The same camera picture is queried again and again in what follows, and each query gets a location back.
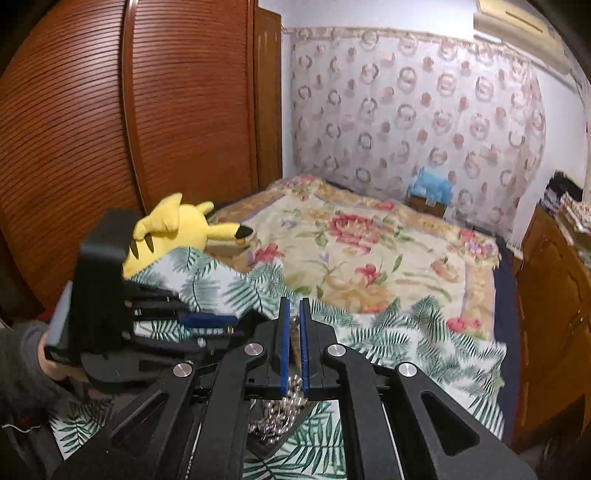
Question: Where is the brown louvered wooden wardrobe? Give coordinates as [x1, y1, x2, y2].
[0, 0, 283, 319]

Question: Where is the person's left hand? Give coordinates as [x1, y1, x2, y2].
[39, 352, 77, 382]

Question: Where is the blue plastic bag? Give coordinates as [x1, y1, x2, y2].
[406, 167, 455, 204]

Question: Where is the person's left forearm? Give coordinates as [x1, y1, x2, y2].
[0, 320, 52, 411]

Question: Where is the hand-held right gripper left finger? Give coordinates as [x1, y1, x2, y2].
[51, 296, 293, 480]

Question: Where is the floral blanket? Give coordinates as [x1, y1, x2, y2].
[210, 174, 502, 342]

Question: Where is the white air conditioner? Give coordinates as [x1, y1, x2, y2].
[476, 0, 561, 35]

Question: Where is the folded floral cloth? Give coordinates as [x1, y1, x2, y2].
[556, 191, 591, 243]

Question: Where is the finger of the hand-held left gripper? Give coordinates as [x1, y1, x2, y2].
[124, 282, 241, 330]
[134, 322, 254, 355]

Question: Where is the small cardboard box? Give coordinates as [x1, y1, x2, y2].
[409, 194, 448, 219]

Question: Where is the yellow plush toy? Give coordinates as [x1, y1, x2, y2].
[121, 193, 254, 280]

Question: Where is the white pearl necklace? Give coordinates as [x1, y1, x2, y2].
[252, 323, 309, 446]

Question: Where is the wooden sideboard cabinet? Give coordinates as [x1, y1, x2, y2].
[515, 203, 591, 462]

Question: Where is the person's dark clothing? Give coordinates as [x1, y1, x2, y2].
[0, 383, 63, 480]

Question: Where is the palm leaf printed cloth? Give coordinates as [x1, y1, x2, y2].
[48, 247, 506, 480]

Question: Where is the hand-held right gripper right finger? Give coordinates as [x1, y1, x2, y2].
[298, 298, 541, 480]

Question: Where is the sheer circle pattern curtain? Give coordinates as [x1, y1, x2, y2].
[286, 25, 548, 232]

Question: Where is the stack of dark clothes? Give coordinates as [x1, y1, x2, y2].
[545, 171, 585, 208]

